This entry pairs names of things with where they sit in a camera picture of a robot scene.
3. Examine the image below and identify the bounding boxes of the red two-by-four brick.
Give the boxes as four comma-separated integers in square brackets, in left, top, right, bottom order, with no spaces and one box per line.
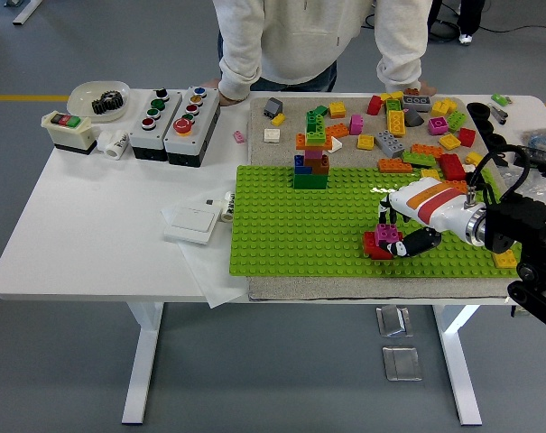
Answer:
[362,230,407,262]
[437,152,467,181]

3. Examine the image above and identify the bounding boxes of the grey brick with rings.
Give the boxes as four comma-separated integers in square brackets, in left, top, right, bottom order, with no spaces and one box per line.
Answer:
[402,95,433,113]

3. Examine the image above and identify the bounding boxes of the person's right hand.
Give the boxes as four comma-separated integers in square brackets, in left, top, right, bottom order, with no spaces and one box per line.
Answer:
[202,78,250,107]

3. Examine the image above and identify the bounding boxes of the white pipe tee fitting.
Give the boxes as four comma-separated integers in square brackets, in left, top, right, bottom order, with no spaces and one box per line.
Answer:
[96,129,130,161]

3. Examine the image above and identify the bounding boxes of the white wall switch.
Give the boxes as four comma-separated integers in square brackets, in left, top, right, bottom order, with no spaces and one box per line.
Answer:
[163,205,219,246]

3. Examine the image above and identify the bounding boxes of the translucent white sheet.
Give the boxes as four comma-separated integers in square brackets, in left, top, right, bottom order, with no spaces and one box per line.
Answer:
[160,193,250,310]

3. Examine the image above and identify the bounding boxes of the small white printed fitting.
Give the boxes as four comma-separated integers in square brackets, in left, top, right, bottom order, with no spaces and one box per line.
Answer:
[218,191,236,223]

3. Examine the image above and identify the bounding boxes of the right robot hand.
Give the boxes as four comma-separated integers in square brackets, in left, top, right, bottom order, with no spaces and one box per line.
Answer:
[377,176,481,259]

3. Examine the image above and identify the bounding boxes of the white furniture foot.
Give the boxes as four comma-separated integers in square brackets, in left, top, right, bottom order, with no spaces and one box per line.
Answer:
[11,0,43,27]

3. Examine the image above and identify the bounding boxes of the grey two-by-four brick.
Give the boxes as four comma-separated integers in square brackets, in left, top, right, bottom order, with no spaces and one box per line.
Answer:
[374,129,407,159]

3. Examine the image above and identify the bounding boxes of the grey-brown mat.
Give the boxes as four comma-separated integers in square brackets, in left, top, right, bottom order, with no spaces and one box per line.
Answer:
[246,96,517,302]

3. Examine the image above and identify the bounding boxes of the white bowl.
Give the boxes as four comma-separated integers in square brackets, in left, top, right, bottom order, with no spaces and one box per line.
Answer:
[67,79,132,124]

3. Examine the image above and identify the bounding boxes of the black floor cable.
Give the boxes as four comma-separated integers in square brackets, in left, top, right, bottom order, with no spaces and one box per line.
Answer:
[477,17,546,35]

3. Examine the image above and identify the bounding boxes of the bagged blue cable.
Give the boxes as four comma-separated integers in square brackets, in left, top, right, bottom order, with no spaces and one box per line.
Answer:
[518,128,546,152]

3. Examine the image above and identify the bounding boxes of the person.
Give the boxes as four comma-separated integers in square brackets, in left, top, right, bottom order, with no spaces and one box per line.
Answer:
[201,0,439,107]
[428,0,488,46]

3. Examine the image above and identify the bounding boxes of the long yellow brick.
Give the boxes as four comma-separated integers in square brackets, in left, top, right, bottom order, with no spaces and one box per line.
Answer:
[386,109,408,138]

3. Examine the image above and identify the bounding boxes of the metal floor socket cover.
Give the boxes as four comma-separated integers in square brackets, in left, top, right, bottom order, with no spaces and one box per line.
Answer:
[375,305,413,338]
[382,345,423,382]

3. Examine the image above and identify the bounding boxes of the black electronic module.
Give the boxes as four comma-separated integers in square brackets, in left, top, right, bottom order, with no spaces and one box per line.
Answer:
[515,144,546,177]

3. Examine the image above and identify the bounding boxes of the long green brick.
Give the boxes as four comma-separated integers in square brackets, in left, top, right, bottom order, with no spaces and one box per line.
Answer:
[401,151,438,169]

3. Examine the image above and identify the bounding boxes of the multicoloured brick tower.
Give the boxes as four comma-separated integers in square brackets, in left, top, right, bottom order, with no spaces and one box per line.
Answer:
[292,111,335,190]

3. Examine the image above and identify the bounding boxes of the green studded baseplate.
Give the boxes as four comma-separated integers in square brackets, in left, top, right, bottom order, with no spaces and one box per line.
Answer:
[228,164,522,279]

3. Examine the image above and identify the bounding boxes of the control box with emergency stop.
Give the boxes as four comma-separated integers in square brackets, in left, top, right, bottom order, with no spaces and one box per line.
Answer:
[163,85,222,168]

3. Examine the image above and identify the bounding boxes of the metal hand tool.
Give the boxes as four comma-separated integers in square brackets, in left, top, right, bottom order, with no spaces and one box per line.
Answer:
[487,103,509,126]

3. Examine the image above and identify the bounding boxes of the magenta two-by-two brick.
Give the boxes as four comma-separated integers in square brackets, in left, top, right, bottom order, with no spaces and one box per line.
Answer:
[375,223,401,245]

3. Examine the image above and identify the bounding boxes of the white table leg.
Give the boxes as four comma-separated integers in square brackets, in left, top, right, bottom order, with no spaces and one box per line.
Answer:
[121,301,165,426]
[432,305,484,428]

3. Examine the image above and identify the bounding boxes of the three-button control box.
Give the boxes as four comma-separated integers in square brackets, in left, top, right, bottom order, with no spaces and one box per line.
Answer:
[128,87,183,162]

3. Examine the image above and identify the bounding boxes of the black metal gears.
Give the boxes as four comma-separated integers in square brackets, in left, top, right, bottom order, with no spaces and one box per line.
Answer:
[90,89,125,116]

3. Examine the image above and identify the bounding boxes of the beige red-green switch box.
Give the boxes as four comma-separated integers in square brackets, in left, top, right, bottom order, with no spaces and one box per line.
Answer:
[41,111,97,156]

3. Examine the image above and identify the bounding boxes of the white table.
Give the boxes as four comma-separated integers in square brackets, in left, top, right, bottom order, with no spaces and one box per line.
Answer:
[0,88,546,428]

